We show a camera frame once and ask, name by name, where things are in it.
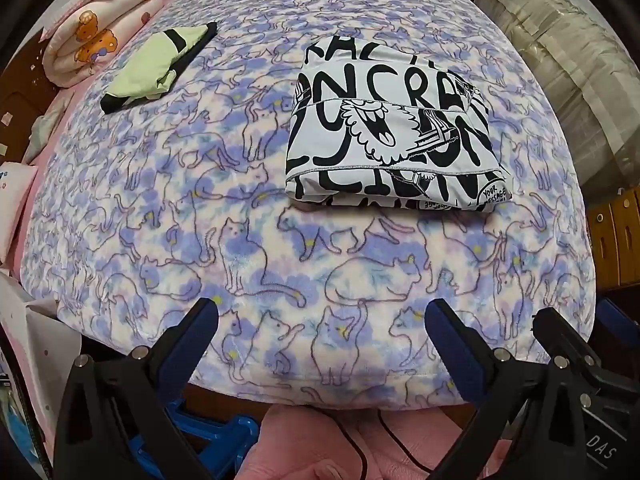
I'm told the black and white printed garment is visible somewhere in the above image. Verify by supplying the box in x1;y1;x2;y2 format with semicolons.
285;35;514;214

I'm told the wooden headboard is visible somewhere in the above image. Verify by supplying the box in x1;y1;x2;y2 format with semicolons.
0;32;63;163

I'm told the wooden drawer cabinet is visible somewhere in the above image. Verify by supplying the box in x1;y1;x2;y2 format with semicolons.
584;187;640;292

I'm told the black cable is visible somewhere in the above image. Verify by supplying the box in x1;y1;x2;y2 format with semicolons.
317;406;433;480

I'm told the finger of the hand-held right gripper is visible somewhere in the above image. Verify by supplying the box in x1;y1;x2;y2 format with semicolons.
596;297;640;348
531;306;617;403

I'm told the green and black folded garment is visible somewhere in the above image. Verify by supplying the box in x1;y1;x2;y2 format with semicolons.
100;21;219;115

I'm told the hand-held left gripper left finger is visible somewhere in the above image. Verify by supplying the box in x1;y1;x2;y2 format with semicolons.
52;298;221;480

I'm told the blue plastic stool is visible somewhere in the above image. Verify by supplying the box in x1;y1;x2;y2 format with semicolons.
127;394;262;480

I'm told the plastic wrapped beige bedding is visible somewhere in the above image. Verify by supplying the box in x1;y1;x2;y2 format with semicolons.
472;0;640;202

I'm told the pink pillow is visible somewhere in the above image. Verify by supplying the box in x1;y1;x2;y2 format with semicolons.
0;160;40;267

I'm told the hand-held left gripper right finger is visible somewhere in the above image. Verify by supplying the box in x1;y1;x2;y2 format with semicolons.
424;298;587;480

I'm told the pink bed sheet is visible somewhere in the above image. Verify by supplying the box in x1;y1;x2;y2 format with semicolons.
10;0;168;281

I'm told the pale small cushion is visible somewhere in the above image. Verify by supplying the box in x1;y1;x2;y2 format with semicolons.
22;107;71;163

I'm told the pink bear print rolled quilt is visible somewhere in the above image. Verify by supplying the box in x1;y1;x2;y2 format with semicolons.
40;0;167;90

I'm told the purple cat print blanket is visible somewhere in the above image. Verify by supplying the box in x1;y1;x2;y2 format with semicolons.
20;0;597;411

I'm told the pink fuzzy cloth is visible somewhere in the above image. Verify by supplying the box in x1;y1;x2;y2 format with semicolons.
239;402;482;480

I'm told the white dotted paper bag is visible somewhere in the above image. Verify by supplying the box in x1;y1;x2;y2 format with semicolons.
0;269;84;413

